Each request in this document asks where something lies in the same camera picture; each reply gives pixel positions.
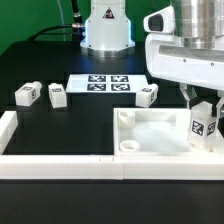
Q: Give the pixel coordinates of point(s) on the white square table top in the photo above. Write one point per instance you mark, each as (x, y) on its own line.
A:
(158, 132)

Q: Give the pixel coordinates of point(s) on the white U-shaped obstacle fence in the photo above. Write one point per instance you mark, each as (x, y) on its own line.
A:
(102, 166)

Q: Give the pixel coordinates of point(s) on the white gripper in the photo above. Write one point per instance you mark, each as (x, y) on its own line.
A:
(167, 59)

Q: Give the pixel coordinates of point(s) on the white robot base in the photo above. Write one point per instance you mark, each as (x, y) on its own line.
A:
(107, 29)

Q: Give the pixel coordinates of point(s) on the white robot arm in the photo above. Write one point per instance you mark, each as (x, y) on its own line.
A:
(185, 44)

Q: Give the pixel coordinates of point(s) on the white marker sheet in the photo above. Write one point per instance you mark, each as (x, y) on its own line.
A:
(102, 83)

